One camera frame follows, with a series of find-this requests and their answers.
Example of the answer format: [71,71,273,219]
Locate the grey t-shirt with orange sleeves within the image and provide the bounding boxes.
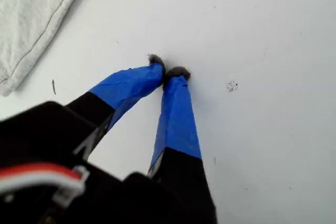
[0,0,79,98]

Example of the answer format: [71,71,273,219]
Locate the red white gripper wire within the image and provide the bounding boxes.
[0,163,90,209]

